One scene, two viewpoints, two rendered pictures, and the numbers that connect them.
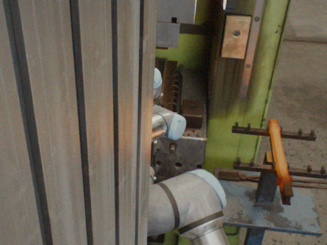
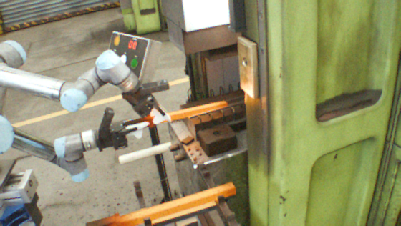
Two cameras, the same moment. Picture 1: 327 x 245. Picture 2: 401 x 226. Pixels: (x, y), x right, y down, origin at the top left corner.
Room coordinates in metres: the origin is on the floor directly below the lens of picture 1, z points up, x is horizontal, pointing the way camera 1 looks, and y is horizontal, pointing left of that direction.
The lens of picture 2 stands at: (1.12, -1.11, 1.68)
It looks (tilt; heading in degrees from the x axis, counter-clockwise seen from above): 29 degrees down; 71
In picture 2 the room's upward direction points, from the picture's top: 7 degrees counter-clockwise
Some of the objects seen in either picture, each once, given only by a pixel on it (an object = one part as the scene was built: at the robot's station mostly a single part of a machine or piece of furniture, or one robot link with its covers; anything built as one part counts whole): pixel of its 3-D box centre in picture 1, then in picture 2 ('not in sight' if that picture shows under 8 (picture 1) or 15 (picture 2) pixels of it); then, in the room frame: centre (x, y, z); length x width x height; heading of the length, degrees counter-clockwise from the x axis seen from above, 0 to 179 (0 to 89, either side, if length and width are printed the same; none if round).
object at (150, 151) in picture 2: not in sight; (159, 149); (1.38, 0.42, 0.62); 0.44 x 0.05 x 0.05; 178
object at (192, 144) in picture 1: (161, 136); (245, 163); (1.68, 0.01, 0.69); 0.56 x 0.38 x 0.45; 178
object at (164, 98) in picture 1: (152, 89); (234, 106); (1.67, 0.06, 0.96); 0.42 x 0.20 x 0.09; 178
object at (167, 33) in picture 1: (155, 11); (228, 24); (1.67, 0.06, 1.32); 0.42 x 0.20 x 0.10; 178
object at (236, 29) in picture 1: (235, 37); (248, 67); (1.58, -0.25, 1.27); 0.09 x 0.02 x 0.17; 88
